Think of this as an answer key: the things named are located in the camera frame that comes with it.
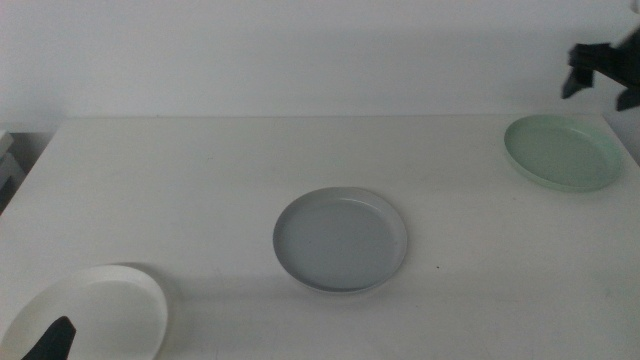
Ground white shallow bowl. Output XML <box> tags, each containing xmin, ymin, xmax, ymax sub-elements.
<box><xmin>0</xmin><ymin>264</ymin><xmax>169</xmax><ymax>360</ymax></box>

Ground green shallow bowl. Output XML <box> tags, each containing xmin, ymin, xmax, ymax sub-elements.
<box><xmin>503</xmin><ymin>114</ymin><xmax>623</xmax><ymax>193</ymax></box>

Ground grey shallow bowl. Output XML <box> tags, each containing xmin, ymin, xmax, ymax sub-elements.
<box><xmin>272</xmin><ymin>186</ymin><xmax>409</xmax><ymax>295</ymax></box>

